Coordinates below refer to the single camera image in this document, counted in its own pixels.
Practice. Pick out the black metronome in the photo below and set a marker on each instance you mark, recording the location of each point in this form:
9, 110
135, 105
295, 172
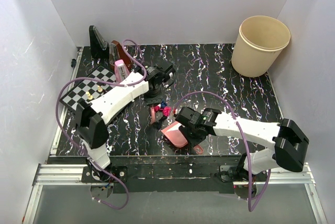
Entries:
98, 45

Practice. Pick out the black paper scrap small left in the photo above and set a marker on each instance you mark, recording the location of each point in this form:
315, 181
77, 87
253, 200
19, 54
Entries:
158, 124

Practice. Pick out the magenta paper scrap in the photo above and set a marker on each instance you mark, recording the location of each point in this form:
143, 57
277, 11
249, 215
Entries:
166, 111
157, 108

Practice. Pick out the magenta paper scrap upper left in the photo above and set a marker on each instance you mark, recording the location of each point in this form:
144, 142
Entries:
166, 111

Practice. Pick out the magenta paper scrap lower left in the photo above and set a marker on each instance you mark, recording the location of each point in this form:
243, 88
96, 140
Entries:
157, 108

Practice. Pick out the white chess piece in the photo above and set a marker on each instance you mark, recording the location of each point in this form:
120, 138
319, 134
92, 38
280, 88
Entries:
99, 89

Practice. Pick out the beige plastic bucket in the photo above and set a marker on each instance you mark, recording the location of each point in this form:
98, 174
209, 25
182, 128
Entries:
260, 41

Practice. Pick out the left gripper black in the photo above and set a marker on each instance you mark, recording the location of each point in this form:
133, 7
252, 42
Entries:
155, 100

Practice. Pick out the pink plastic dustpan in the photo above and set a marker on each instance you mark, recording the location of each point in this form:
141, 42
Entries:
179, 136

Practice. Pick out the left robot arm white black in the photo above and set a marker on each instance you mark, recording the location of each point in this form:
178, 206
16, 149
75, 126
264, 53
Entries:
93, 117

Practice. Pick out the brown metronome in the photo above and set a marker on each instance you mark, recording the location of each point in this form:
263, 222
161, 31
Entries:
116, 52

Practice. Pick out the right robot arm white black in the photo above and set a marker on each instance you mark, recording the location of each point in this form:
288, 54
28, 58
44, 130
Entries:
285, 144

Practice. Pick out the pink metronome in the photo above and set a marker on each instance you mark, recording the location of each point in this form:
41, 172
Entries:
121, 71

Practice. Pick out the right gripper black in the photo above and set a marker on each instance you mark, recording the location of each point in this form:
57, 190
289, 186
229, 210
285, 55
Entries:
192, 142

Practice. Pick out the pink hand brush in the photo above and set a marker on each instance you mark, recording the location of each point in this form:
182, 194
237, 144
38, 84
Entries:
152, 114

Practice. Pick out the white chess pawn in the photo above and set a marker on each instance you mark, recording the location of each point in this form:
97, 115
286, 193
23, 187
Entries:
89, 96

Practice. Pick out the black white chessboard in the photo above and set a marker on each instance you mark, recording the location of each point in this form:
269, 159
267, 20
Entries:
71, 98

